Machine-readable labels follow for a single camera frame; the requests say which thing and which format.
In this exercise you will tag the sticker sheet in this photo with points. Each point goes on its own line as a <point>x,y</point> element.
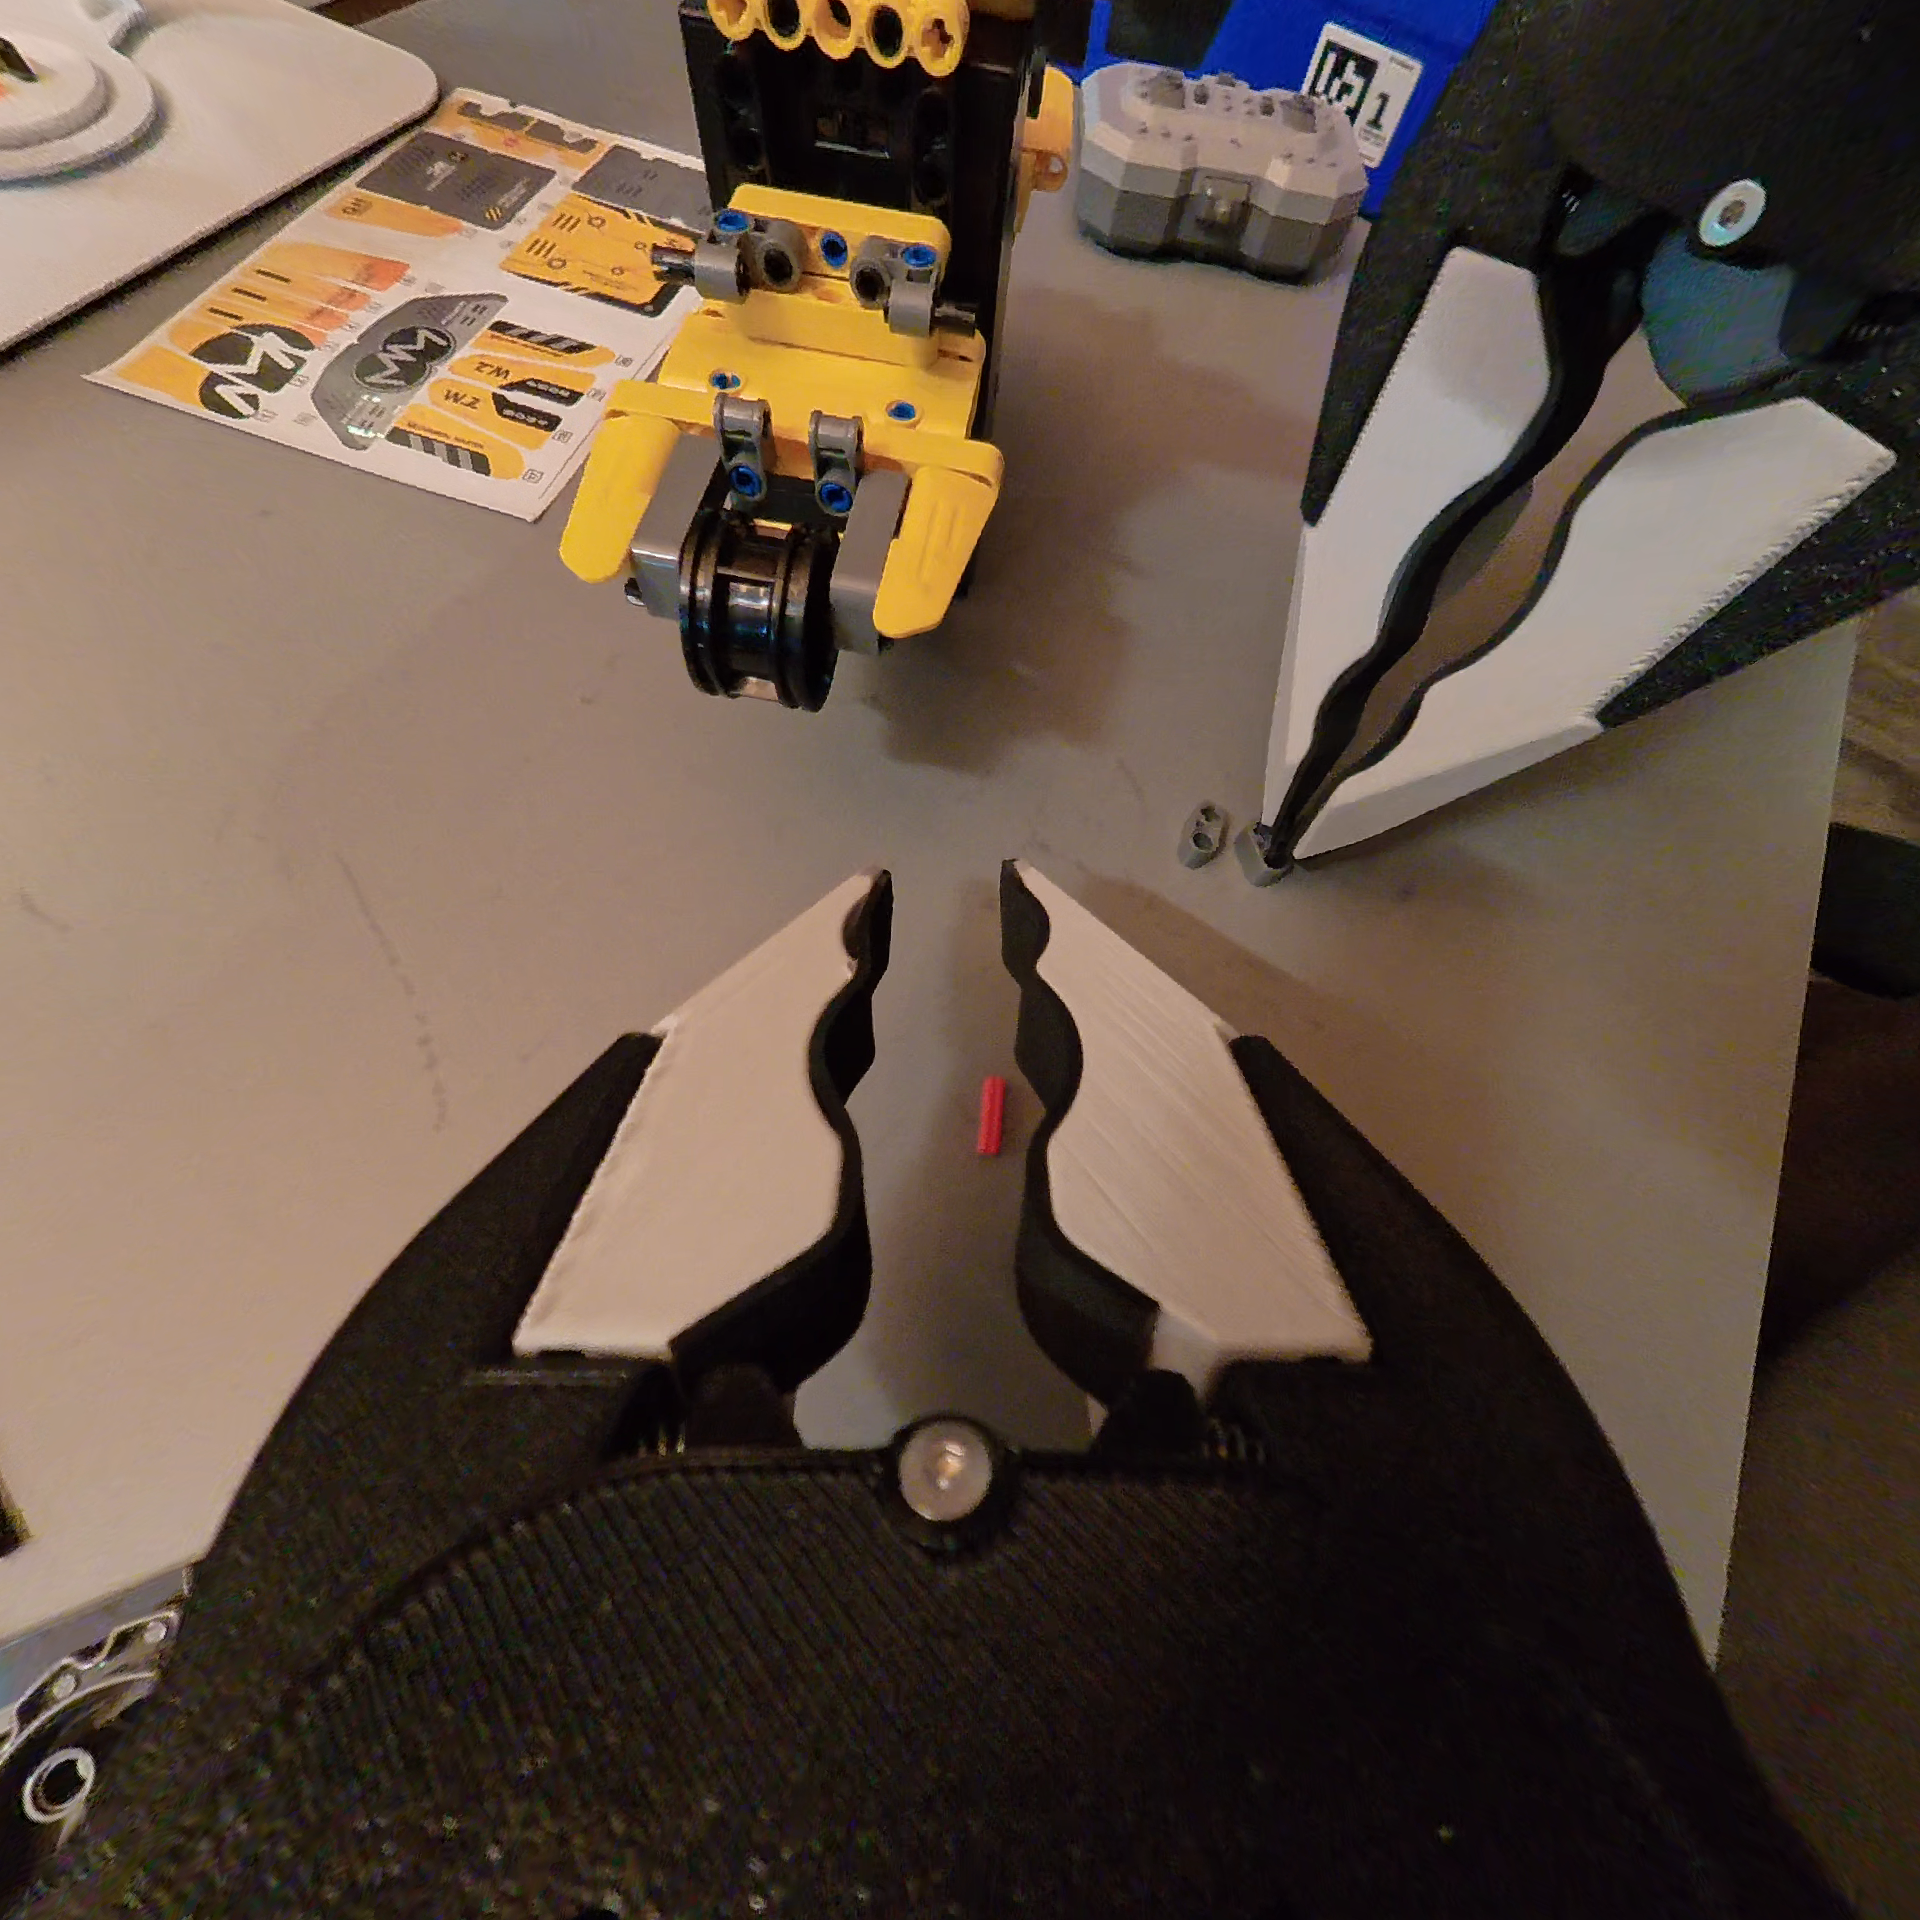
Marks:
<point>374,345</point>

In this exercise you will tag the grey axle brick connector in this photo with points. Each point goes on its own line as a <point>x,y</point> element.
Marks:
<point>1265,861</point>

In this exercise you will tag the silver black patterned object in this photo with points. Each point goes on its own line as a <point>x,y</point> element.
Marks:
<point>90,1695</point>

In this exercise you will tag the white round-cornered tray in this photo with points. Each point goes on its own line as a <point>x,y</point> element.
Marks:
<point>268,150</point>

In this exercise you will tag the grey brick battery box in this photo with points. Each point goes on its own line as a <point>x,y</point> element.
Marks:
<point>1173,180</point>

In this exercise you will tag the red brick pin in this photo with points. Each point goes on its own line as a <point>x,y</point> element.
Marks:
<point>989,1112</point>

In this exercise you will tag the grey two-hole brick connector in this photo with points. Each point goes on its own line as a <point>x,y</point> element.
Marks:
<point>1201,836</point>

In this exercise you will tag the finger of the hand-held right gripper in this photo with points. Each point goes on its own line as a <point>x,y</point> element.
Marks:
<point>1424,452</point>
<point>1681,568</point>

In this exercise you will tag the blue plastic bin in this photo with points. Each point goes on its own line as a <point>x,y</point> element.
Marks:
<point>1156,40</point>

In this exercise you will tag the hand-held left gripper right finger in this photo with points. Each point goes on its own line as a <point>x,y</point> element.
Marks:
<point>1185,1184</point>

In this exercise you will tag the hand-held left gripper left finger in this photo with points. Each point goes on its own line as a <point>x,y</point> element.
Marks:
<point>705,1184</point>

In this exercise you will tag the white round device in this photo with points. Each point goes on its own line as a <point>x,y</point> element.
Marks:
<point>75,122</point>

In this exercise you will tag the yellow black brick vehicle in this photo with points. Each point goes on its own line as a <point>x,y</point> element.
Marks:
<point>811,376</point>

